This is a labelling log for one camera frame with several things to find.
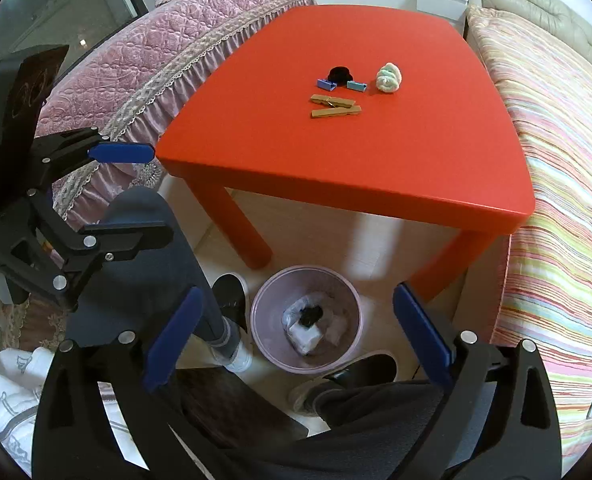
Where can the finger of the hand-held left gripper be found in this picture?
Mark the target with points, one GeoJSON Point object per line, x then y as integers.
{"type": "Point", "coordinates": [121, 153]}
{"type": "Point", "coordinates": [126, 237]}

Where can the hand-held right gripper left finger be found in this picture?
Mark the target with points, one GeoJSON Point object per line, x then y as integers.
{"type": "Point", "coordinates": [176, 340]}

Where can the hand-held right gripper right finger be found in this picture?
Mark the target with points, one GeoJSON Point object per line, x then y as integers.
{"type": "Point", "coordinates": [420, 340]}

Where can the pink waste bin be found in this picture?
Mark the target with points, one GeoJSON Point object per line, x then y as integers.
{"type": "Point", "coordinates": [271, 310]}

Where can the small blue plastic clip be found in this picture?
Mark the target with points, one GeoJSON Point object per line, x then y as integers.
{"type": "Point", "coordinates": [326, 84]}
{"type": "Point", "coordinates": [356, 86]}

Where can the wooden clothespin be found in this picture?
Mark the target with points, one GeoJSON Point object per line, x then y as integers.
{"type": "Point", "coordinates": [337, 112]}
{"type": "Point", "coordinates": [332, 101]}

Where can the black bottle cap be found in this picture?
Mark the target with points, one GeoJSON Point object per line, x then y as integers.
{"type": "Point", "coordinates": [340, 75]}

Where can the green white tissue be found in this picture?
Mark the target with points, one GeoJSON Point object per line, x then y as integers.
{"type": "Point", "coordinates": [389, 78]}

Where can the person's left leg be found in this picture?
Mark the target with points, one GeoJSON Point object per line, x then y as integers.
{"type": "Point", "coordinates": [141, 280]}

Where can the person's leg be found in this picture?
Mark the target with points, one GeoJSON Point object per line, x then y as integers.
{"type": "Point", "coordinates": [375, 425]}
{"type": "Point", "coordinates": [141, 280]}

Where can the person's right shoe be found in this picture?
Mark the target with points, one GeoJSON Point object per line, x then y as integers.
{"type": "Point", "coordinates": [360, 367]}

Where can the person's shoe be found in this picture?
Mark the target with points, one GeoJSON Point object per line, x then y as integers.
{"type": "Point", "coordinates": [231, 300]}
{"type": "Point", "coordinates": [360, 367]}

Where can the person's left shoe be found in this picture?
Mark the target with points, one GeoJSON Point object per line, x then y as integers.
{"type": "Point", "coordinates": [231, 300]}

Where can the person's right leg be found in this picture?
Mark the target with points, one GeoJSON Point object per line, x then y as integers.
{"type": "Point", "coordinates": [375, 425]}

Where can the small black scrap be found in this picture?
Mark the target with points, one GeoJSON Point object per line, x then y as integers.
{"type": "Point", "coordinates": [310, 316]}

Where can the pink quilted bedspread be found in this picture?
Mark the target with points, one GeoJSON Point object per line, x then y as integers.
{"type": "Point", "coordinates": [176, 50]}

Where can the white crumpled wrapper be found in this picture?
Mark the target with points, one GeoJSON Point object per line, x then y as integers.
{"type": "Point", "coordinates": [303, 337]}

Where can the dark framed window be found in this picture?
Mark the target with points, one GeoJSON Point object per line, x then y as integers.
{"type": "Point", "coordinates": [76, 5]}

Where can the white patterned cloth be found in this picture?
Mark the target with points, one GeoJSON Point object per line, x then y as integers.
{"type": "Point", "coordinates": [6, 385]}

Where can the red table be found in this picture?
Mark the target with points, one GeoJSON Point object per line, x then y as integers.
{"type": "Point", "coordinates": [326, 160]}

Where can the striped bed blanket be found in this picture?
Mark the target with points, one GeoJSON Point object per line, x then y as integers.
{"type": "Point", "coordinates": [550, 135]}

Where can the white nightstand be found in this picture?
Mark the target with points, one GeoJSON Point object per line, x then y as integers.
{"type": "Point", "coordinates": [440, 2]}

